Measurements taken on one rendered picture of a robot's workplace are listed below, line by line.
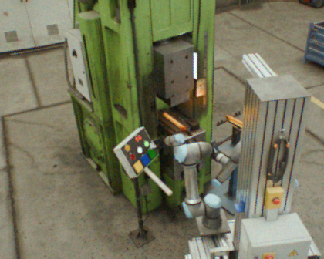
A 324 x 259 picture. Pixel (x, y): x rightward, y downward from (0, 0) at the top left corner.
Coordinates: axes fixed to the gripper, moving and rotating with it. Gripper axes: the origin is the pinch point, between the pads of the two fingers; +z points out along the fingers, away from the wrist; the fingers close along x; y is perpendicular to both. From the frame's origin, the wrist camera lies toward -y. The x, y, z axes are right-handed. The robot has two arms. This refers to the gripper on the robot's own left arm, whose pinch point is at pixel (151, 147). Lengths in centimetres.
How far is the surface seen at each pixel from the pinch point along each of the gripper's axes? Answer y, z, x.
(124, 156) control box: 9.6, 3.3, 26.5
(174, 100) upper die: 21.7, -13.3, -39.0
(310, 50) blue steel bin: -83, 17, -453
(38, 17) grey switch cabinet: 196, 419, -299
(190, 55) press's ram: 50, -38, -55
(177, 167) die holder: -40, 18, -33
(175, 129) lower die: -5.9, 5.1, -42.1
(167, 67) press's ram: 51, -28, -34
